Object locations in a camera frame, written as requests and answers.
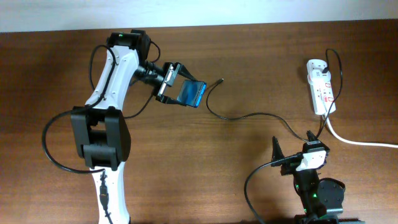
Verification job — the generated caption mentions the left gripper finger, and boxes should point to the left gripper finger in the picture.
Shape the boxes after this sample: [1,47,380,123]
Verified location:
[178,65,197,81]
[161,95,187,106]

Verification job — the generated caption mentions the blue screen Galaxy smartphone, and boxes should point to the blue screen Galaxy smartphone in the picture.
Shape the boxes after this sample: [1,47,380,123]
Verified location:
[177,80,206,108]

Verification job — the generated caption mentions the black USB charging cable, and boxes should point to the black USB charging cable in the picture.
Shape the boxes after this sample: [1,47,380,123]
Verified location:
[205,48,344,142]

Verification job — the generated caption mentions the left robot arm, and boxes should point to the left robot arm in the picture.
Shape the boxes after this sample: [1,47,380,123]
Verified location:
[71,30,206,223]

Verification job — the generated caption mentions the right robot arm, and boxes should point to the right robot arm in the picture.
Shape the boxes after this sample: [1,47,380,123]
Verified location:
[271,131,345,223]

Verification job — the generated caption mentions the white power strip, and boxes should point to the white power strip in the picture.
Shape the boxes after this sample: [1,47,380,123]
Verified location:
[307,59,336,115]

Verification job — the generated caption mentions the right camera cable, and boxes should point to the right camera cable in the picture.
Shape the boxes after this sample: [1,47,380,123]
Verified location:
[243,154,302,224]

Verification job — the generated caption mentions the white power strip cord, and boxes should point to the white power strip cord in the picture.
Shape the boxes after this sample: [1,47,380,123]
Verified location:
[324,114,398,149]

